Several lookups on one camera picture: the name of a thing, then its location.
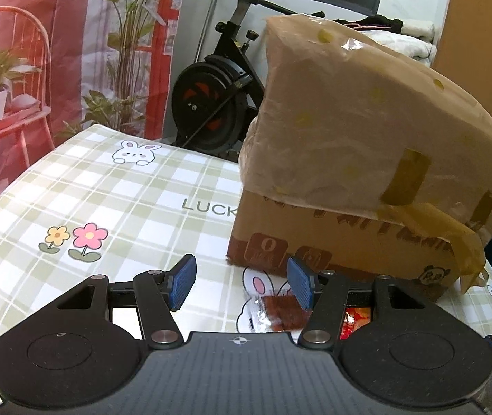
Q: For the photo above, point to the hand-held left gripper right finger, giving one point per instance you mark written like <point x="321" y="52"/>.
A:
<point x="300" y="283"/>

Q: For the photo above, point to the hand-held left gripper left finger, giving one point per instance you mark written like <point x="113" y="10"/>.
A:
<point x="183" y="283"/>

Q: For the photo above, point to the brown cardboard box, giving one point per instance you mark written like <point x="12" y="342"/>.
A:
<point x="358" y="116"/>

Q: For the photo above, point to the clear packet of red-brown snack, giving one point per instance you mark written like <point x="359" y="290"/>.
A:
<point x="280" y="313"/>

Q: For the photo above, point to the small red-orange packet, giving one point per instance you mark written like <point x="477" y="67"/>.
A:
<point x="356" y="322"/>

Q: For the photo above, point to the black exercise bike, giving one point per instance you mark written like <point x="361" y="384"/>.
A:
<point x="211" y="99"/>

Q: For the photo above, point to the white bedding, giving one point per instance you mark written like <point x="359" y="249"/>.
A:
<point x="406" y="41"/>

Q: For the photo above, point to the black garment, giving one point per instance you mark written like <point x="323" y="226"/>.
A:
<point x="380" y="20"/>

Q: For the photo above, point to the brown wooden panel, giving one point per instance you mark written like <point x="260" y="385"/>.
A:
<point x="479" y="30"/>

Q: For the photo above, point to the red printed backdrop cloth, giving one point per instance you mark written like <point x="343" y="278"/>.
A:
<point x="34" y="8"/>

